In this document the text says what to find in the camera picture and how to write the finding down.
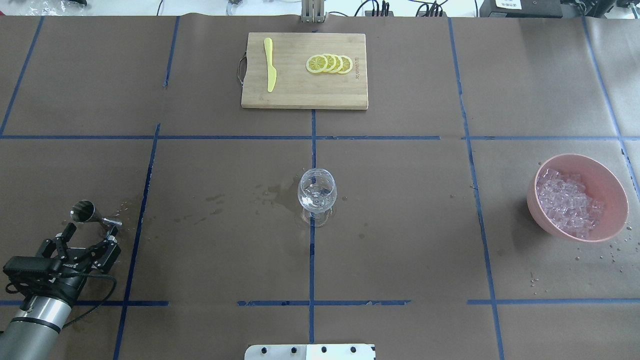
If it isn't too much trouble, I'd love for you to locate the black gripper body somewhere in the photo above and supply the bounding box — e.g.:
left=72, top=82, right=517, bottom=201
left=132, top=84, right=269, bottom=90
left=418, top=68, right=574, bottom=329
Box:
left=47, top=244, right=101, bottom=275

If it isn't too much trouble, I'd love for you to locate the steel jigger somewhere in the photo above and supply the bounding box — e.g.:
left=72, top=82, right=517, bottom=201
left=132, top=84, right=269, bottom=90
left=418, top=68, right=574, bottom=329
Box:
left=70, top=199, right=123, bottom=230

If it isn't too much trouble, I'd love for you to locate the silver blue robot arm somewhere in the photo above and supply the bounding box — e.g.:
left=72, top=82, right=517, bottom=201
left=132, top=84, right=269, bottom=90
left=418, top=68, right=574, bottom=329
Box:
left=0, top=223, right=121, bottom=360

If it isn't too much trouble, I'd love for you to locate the clear wine glass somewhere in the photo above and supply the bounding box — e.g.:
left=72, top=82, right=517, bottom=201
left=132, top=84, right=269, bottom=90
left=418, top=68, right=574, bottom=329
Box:
left=297, top=168, right=338, bottom=228

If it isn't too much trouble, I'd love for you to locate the clear ice cubes pile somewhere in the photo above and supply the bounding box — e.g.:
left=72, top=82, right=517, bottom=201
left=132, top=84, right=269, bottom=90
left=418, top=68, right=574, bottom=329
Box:
left=535, top=168, right=606, bottom=240

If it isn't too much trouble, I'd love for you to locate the crumpled clear plastic bag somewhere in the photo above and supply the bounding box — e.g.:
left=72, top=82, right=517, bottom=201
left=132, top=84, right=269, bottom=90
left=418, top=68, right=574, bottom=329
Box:
left=24, top=0, right=89, bottom=16

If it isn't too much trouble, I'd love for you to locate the yellow plastic knife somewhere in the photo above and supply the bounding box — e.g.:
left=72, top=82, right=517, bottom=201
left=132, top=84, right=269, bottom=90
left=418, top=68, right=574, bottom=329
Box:
left=263, top=38, right=278, bottom=92

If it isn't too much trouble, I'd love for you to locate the bamboo cutting board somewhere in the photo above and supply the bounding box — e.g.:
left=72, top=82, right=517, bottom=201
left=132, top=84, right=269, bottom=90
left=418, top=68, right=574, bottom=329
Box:
left=241, top=32, right=370, bottom=111

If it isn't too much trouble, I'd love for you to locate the pink bowl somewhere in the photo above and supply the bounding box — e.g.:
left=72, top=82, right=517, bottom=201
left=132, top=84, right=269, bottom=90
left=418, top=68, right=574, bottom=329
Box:
left=526, top=153, right=629, bottom=243

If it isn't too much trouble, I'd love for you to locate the black box device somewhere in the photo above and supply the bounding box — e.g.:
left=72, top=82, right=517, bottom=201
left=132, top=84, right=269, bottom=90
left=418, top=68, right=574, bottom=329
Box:
left=478, top=0, right=563, bottom=19

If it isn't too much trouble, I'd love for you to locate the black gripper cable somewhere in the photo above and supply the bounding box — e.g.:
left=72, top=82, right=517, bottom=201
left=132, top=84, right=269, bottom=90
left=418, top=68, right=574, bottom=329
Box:
left=5, top=272, right=118, bottom=328

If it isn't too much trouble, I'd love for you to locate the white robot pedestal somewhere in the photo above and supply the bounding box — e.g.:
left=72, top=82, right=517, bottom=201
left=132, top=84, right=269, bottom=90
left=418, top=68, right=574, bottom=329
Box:
left=244, top=343, right=377, bottom=360

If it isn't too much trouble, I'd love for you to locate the aluminium frame post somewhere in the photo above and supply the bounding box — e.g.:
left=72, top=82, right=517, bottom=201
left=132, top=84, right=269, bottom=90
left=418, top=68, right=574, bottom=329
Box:
left=301, top=0, right=327, bottom=24

